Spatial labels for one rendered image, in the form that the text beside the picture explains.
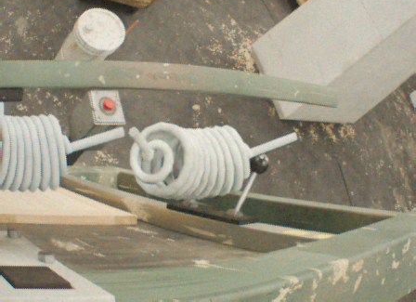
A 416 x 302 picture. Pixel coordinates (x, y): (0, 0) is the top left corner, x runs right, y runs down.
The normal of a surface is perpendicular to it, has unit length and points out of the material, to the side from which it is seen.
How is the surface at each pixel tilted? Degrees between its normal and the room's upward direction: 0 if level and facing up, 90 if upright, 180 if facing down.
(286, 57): 90
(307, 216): 90
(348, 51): 90
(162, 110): 0
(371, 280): 32
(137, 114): 0
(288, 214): 90
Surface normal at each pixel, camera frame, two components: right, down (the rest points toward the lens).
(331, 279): 0.66, 0.07
